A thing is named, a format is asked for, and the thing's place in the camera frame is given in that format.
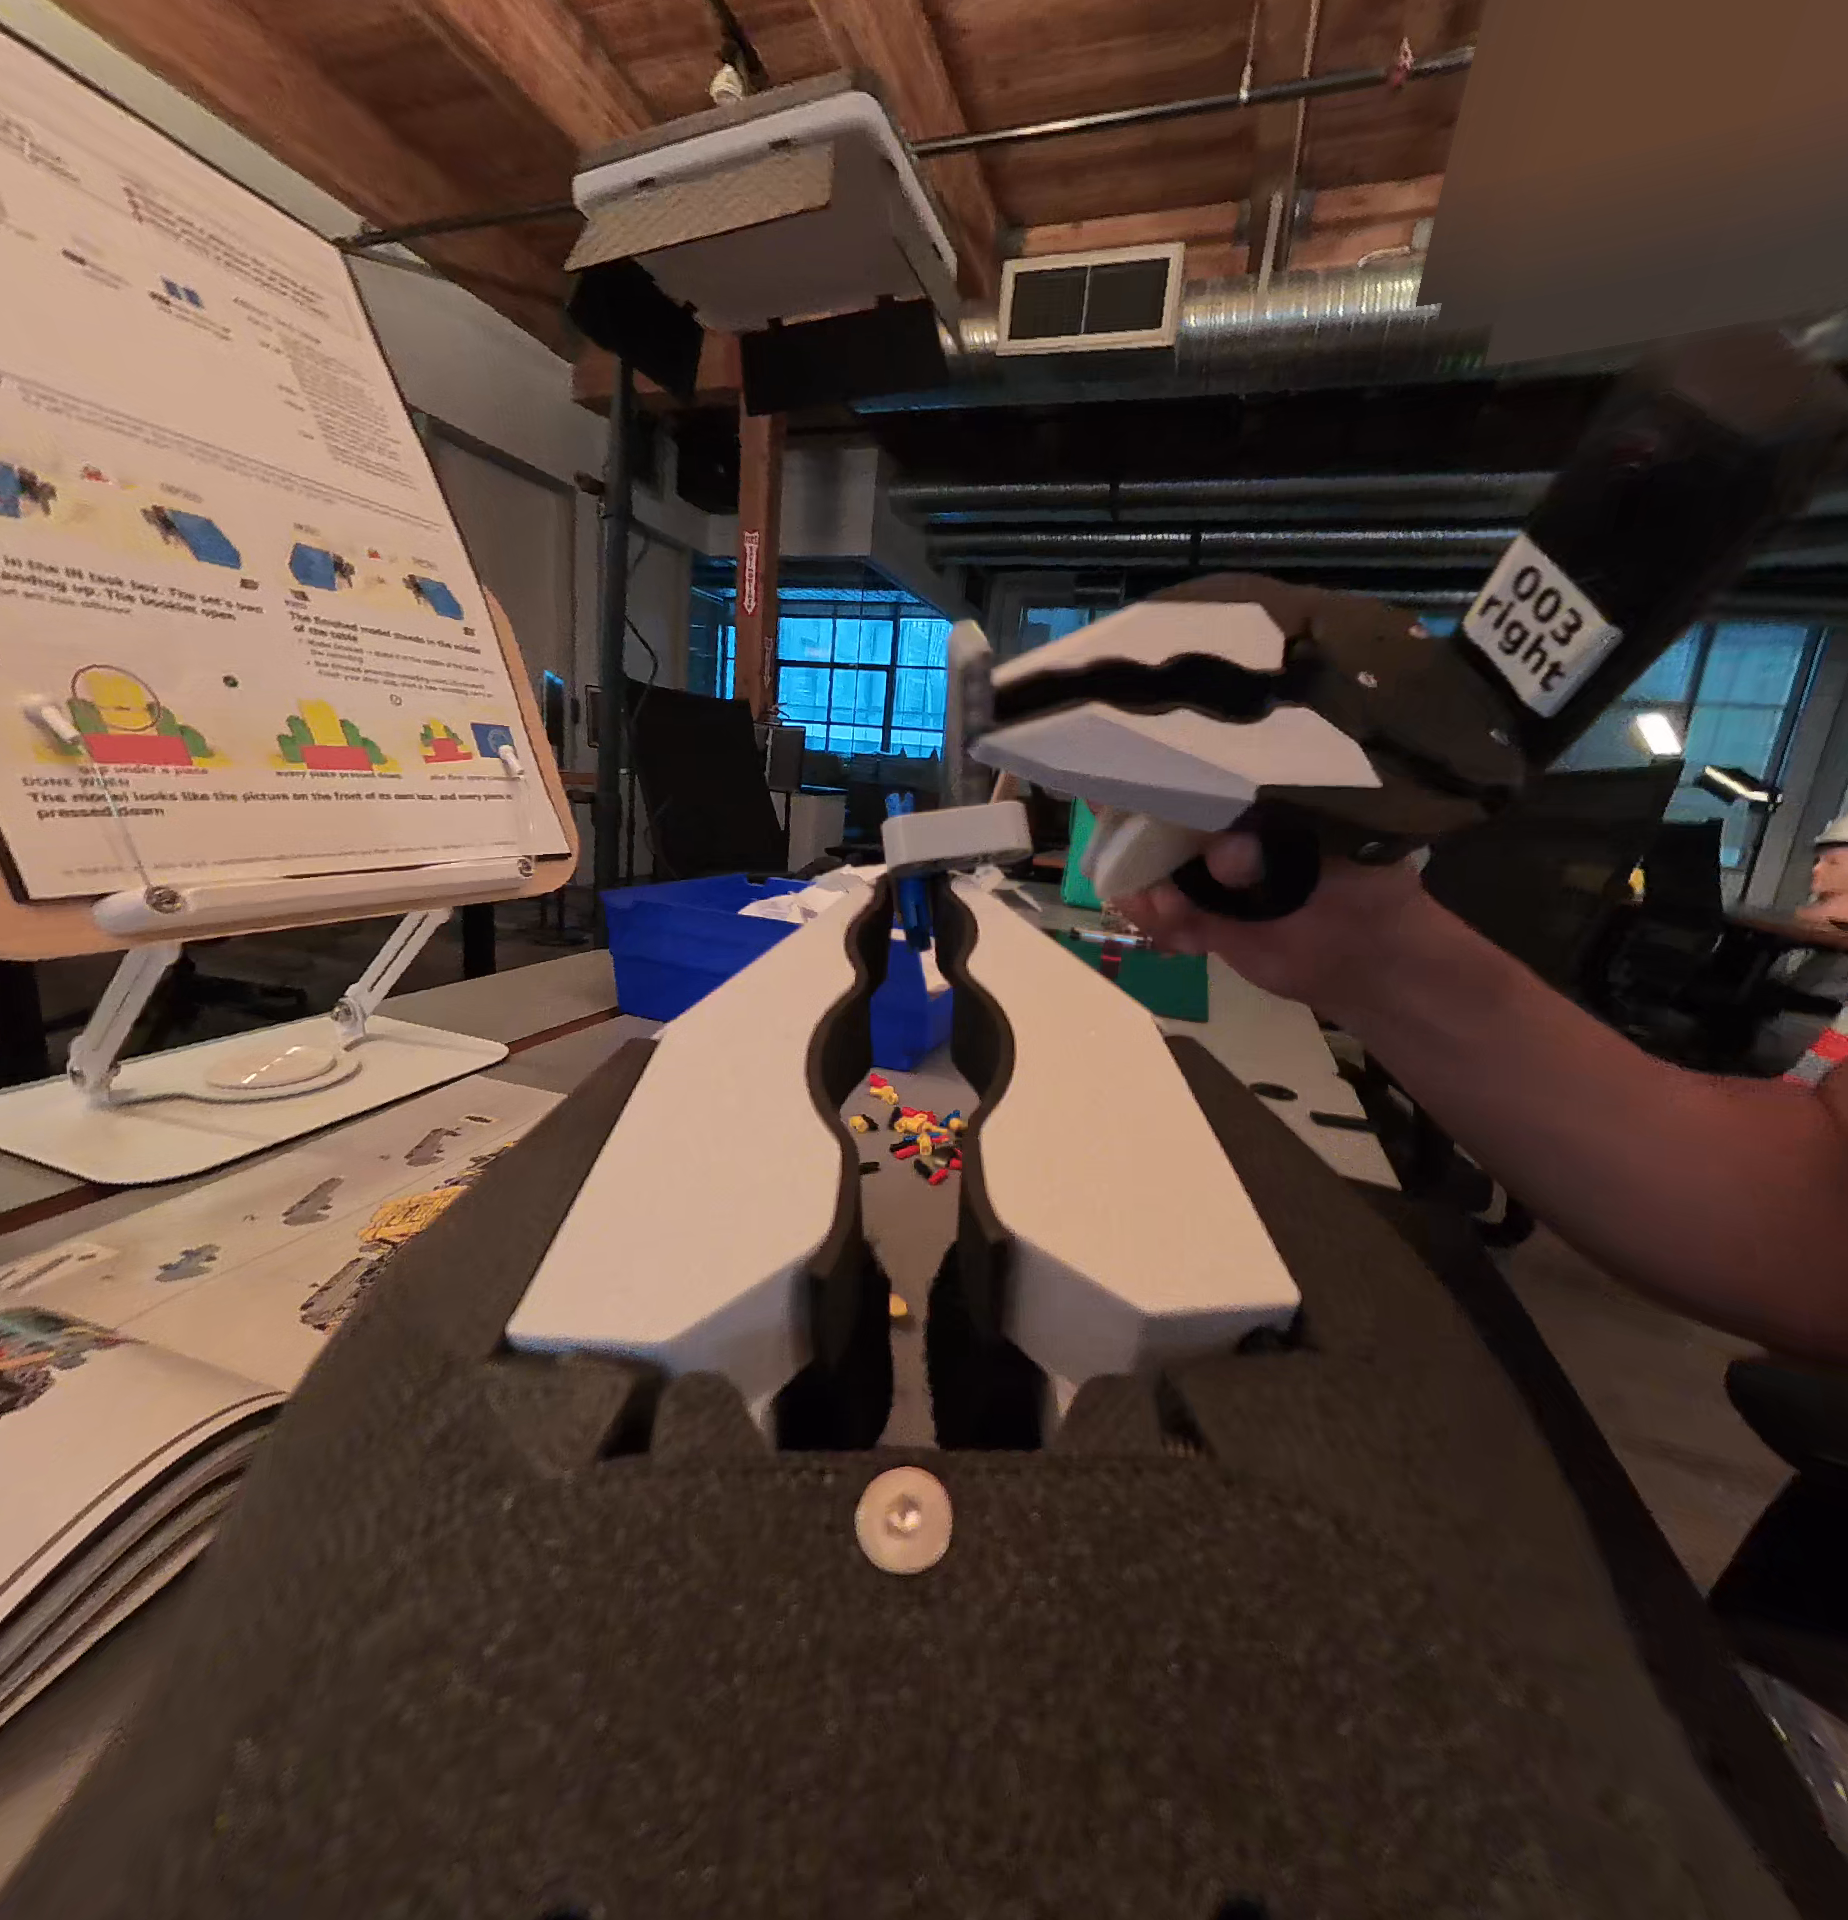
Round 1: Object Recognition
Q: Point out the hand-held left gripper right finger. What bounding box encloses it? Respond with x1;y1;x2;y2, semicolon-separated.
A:
937;876;1301;1420

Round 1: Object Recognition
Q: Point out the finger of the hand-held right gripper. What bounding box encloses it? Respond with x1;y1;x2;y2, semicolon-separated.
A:
983;601;1288;721
966;704;1387;833

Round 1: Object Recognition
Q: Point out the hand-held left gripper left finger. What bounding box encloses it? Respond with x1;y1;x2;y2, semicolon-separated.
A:
506;885;892;1408

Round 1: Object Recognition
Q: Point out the pile of small coloured pins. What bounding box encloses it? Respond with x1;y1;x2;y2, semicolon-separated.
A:
847;1071;970;1187

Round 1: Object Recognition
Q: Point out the short grey holed beam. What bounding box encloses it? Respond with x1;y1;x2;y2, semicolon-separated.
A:
881;799;1034;880

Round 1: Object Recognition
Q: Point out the person's right forearm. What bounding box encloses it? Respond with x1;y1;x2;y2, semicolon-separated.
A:
1358;885;1848;1360

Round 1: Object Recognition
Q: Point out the grey desk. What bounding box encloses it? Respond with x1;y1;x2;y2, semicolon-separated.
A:
0;946;1407;1803

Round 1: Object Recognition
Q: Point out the person's right hand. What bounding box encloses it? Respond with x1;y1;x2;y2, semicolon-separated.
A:
1116;832;1432;1005

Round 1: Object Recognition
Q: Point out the blue plastic bin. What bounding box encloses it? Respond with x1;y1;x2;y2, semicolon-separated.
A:
601;872;956;1073

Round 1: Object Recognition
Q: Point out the black stand pole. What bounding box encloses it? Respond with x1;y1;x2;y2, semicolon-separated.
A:
594;351;641;902

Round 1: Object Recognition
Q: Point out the white perforated ceiling box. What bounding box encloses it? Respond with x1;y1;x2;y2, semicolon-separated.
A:
565;73;963;334

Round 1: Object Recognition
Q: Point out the open instruction booklet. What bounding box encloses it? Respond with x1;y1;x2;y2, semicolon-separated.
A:
0;1071;565;1757

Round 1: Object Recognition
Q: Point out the printed instruction sheet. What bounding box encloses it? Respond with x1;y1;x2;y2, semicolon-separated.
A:
0;0;542;904

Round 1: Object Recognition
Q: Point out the white wall vent grille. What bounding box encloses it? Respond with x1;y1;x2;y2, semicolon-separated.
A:
995;241;1188;361

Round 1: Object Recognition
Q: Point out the metal ventilation duct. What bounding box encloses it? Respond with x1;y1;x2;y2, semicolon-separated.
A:
946;253;1482;383

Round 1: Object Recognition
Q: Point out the wooden post red sign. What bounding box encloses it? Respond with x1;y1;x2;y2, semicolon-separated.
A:
732;407;791;722

